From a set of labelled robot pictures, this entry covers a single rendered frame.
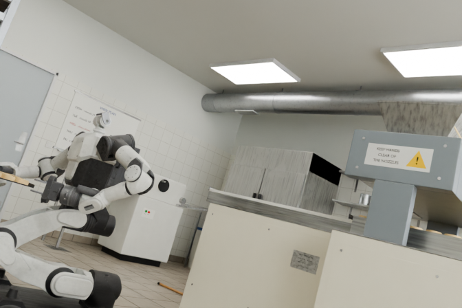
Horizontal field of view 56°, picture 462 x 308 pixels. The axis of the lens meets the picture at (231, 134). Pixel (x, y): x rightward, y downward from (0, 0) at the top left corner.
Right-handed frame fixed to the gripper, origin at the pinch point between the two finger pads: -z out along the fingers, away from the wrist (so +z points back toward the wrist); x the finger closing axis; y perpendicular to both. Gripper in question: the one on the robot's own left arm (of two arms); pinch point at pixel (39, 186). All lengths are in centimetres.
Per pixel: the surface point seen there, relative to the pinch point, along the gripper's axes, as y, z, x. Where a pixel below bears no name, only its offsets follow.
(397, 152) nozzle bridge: 78, 122, 43
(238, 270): 23, 93, -9
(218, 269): 16, 86, -11
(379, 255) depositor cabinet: 78, 123, 11
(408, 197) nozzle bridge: 82, 127, 29
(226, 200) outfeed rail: 10, 81, 17
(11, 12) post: 25, -29, 66
